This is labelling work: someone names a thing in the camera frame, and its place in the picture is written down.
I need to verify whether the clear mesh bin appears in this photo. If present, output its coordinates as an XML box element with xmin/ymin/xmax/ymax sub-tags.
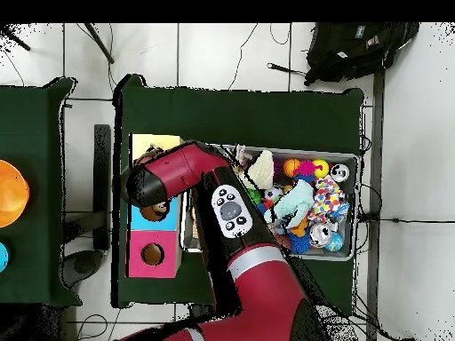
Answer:
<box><xmin>180</xmin><ymin>145</ymin><xmax>361</xmax><ymax>263</ymax></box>

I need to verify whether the wooden box with three holes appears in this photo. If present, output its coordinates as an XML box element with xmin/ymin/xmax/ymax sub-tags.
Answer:
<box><xmin>127</xmin><ymin>132</ymin><xmax>185</xmax><ymax>280</ymax></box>

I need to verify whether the pink spiky ball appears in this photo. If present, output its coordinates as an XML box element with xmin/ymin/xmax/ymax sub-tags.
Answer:
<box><xmin>294</xmin><ymin>160</ymin><xmax>317</xmax><ymax>178</ymax></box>

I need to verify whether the thin black floor cable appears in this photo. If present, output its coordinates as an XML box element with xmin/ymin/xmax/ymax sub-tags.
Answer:
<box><xmin>227</xmin><ymin>22</ymin><xmax>260</xmax><ymax>91</ymax></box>

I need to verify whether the grey round base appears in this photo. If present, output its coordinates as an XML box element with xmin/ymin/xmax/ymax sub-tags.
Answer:
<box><xmin>62</xmin><ymin>250</ymin><xmax>104</xmax><ymax>289</ymax></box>

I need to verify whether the small orange basketball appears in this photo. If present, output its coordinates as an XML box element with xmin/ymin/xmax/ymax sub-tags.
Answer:
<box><xmin>283</xmin><ymin>157</ymin><xmax>303</xmax><ymax>178</ymax></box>

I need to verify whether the mint green cloth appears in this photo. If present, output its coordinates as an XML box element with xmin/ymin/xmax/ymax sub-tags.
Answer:
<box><xmin>271</xmin><ymin>178</ymin><xmax>315</xmax><ymax>228</ymax></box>

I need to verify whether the black cable with plug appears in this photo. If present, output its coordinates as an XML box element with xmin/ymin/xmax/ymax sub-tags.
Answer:
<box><xmin>267</xmin><ymin>62</ymin><xmax>308</xmax><ymax>78</ymax></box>

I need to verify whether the black tripod leg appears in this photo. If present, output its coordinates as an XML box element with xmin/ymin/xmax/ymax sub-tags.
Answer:
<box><xmin>84</xmin><ymin>22</ymin><xmax>115</xmax><ymax>65</ymax></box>
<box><xmin>0</xmin><ymin>24</ymin><xmax>33</xmax><ymax>52</ymax></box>

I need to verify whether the orange plastic bowl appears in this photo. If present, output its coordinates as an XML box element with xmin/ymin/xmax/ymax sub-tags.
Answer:
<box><xmin>0</xmin><ymin>159</ymin><xmax>31</xmax><ymax>228</ymax></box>

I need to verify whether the small polka-dot cloth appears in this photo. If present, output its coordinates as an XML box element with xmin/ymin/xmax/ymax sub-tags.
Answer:
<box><xmin>137</xmin><ymin>146</ymin><xmax>166</xmax><ymax>168</ymax></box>

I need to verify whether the cream yellow cloth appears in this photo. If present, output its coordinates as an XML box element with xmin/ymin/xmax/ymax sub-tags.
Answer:
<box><xmin>245</xmin><ymin>149</ymin><xmax>275</xmax><ymax>191</ymax></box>

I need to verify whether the silver drink can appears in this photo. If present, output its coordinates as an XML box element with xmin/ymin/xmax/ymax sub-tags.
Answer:
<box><xmin>308</xmin><ymin>223</ymin><xmax>334</xmax><ymax>249</ymax></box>

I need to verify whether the black backpack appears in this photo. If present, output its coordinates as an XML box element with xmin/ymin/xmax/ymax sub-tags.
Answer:
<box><xmin>304</xmin><ymin>22</ymin><xmax>420</xmax><ymax>86</ymax></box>

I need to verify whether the dark green side tablecloth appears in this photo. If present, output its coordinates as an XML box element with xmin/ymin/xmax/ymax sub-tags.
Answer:
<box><xmin>0</xmin><ymin>76</ymin><xmax>81</xmax><ymax>306</ymax></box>

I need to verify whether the blue plastic bowl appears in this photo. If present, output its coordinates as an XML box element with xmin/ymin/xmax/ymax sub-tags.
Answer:
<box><xmin>0</xmin><ymin>241</ymin><xmax>12</xmax><ymax>274</ymax></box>

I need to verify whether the small soccer ball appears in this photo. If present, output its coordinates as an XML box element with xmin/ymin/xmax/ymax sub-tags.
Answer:
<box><xmin>264</xmin><ymin>186</ymin><xmax>285</xmax><ymax>203</ymax></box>

